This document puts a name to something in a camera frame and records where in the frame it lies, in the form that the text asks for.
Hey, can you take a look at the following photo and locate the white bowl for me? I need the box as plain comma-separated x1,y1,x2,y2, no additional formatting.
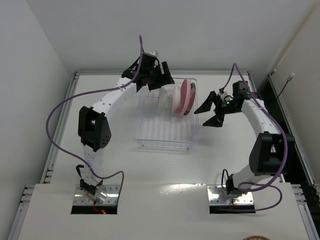
172,85,181,115
157,87,173,115

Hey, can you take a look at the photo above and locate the pink plastic plate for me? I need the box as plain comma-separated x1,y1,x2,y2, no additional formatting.
176,79,191,116

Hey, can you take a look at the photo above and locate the blue patterned rim plate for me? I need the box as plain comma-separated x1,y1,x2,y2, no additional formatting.
184,82,196,116

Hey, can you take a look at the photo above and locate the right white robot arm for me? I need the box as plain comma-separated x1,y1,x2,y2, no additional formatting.
195,81,296,194

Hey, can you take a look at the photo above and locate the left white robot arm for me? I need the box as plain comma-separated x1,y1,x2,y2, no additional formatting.
78,52,174,198

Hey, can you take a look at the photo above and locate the brown round object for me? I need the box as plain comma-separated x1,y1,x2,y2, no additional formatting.
243,235,270,240

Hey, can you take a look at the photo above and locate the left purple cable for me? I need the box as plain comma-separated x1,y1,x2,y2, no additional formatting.
45,34,145,206

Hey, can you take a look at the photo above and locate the clear wire dish rack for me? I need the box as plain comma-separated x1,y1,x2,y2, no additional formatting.
135,75,199,150

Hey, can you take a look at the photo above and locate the black wall cable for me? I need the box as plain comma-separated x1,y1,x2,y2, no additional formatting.
277,72,296,98

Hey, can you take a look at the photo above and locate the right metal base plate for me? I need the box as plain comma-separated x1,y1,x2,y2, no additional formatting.
207,184,254,207

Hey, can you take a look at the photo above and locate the metal base plate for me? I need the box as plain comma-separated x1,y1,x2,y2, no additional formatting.
207,184,254,207
72,185,120,207

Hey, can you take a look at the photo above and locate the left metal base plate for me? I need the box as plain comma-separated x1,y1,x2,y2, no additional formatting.
72,185,120,207

